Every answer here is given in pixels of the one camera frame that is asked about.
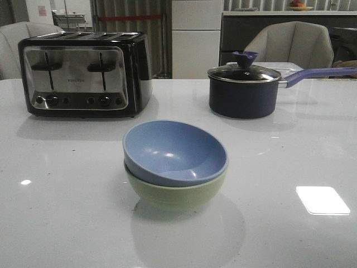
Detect blue bowl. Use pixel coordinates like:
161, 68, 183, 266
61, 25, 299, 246
122, 120, 228, 187

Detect green bowl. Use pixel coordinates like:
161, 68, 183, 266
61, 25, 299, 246
123, 161, 229, 211

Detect dark blue saucepan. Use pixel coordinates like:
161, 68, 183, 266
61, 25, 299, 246
209, 67, 356, 119

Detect glass pot lid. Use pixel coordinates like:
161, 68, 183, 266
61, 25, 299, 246
208, 51, 281, 84

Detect white refrigerator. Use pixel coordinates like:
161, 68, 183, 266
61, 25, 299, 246
172, 1, 224, 79

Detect black and steel toaster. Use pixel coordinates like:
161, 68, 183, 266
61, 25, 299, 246
18, 31, 152, 118

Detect beige chair right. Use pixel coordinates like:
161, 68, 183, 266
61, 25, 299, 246
244, 21, 334, 69

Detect beige chair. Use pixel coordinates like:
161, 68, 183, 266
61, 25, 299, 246
1, 22, 63, 80
244, 21, 334, 69

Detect fruit plate on counter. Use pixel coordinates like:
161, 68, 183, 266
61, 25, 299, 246
287, 0, 313, 11

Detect beige chair left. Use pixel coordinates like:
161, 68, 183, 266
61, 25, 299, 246
1, 22, 63, 80

